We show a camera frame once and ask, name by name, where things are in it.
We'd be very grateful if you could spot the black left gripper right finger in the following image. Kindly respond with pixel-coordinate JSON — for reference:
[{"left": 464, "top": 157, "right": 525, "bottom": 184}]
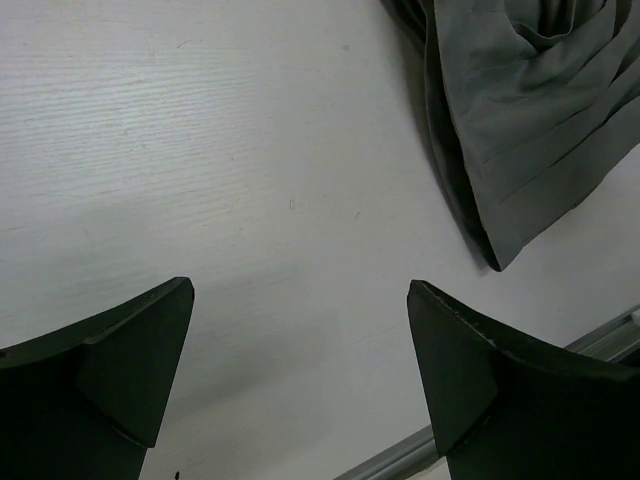
[{"left": 407, "top": 280, "right": 639, "bottom": 479}]

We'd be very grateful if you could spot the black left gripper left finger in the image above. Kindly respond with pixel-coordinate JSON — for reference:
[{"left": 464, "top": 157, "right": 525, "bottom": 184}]
[{"left": 1, "top": 277, "right": 194, "bottom": 479}]

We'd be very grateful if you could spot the grey pleated skirt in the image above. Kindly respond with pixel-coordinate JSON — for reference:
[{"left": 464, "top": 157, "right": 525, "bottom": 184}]
[{"left": 388, "top": 1, "right": 639, "bottom": 271}]

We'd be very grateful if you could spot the aluminium table edge rail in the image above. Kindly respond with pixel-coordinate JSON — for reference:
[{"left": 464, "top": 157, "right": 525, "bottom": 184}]
[{"left": 333, "top": 305, "right": 640, "bottom": 480}]

